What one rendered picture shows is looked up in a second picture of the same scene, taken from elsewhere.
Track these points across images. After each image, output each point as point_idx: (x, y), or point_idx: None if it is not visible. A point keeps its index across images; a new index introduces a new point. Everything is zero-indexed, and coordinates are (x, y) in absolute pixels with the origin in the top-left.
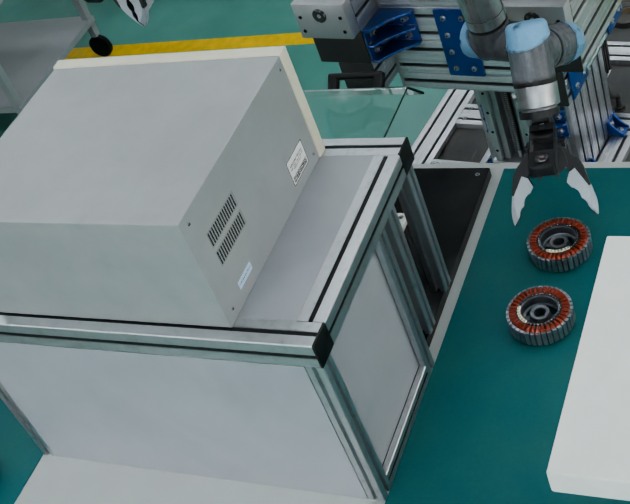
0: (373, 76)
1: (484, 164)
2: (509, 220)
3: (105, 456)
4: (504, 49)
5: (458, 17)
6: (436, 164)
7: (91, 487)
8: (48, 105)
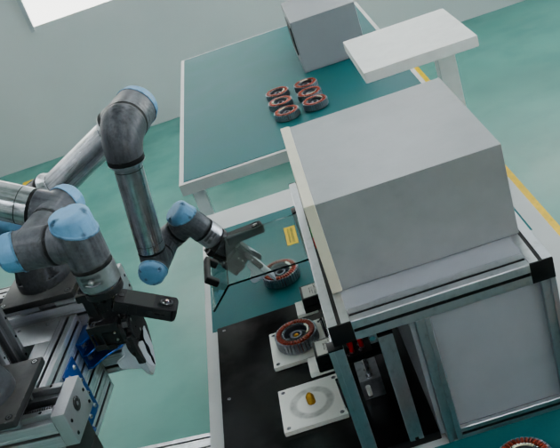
0: (209, 260)
1: (208, 343)
2: (260, 308)
3: None
4: (170, 251)
5: (73, 366)
6: (208, 365)
7: None
8: (359, 178)
